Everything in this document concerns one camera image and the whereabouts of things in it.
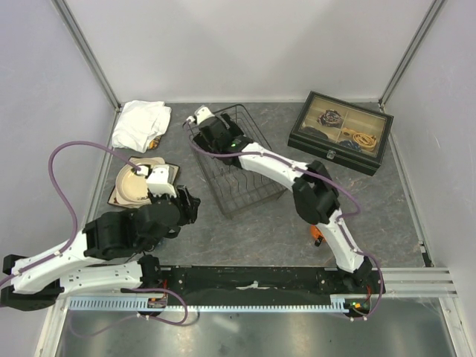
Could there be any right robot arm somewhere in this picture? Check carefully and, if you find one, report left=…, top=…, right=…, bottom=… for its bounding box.
left=185, top=107, right=372, bottom=293

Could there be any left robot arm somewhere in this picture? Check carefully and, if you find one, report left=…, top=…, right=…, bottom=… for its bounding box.
left=1, top=185, right=201, bottom=312

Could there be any white crumpled cloth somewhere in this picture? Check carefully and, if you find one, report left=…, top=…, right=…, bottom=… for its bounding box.
left=112, top=100, right=172, bottom=153

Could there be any black glass-lid jewelry box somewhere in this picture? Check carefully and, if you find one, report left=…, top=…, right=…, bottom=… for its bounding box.
left=288, top=91, right=393, bottom=176

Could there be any orange plastic mug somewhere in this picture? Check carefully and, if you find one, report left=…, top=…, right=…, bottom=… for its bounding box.
left=309, top=225, right=326, bottom=247

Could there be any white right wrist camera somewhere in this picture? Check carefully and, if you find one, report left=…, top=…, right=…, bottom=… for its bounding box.
left=193, top=106, right=214, bottom=125

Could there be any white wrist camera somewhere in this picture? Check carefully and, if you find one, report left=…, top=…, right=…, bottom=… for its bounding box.
left=193, top=106, right=214, bottom=125
left=146, top=164, right=177, bottom=197

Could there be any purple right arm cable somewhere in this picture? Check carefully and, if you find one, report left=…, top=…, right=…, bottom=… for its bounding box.
left=182, top=117, right=385, bottom=323

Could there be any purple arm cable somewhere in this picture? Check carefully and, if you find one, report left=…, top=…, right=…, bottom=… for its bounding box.
left=0, top=141, right=148, bottom=287
left=182, top=117, right=385, bottom=323

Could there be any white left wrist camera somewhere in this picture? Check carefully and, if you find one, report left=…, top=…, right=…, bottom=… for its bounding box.
left=146, top=164, right=177, bottom=197

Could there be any black wire dish rack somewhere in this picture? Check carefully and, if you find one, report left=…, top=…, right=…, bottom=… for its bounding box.
left=192, top=104, right=287, bottom=219

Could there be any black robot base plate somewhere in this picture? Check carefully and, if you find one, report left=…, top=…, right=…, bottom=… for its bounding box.
left=139, top=266, right=379, bottom=305

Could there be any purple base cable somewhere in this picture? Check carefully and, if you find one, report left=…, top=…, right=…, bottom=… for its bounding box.
left=67, top=282, right=191, bottom=338

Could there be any blue slotted cable duct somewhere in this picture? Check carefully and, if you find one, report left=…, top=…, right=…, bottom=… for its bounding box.
left=68, top=295, right=349, bottom=313

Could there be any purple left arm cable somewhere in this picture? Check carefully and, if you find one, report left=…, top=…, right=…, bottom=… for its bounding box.
left=0, top=141, right=148, bottom=287

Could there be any aluminium frame rail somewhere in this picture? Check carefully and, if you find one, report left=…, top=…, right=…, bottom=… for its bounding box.
left=51, top=0, right=121, bottom=112

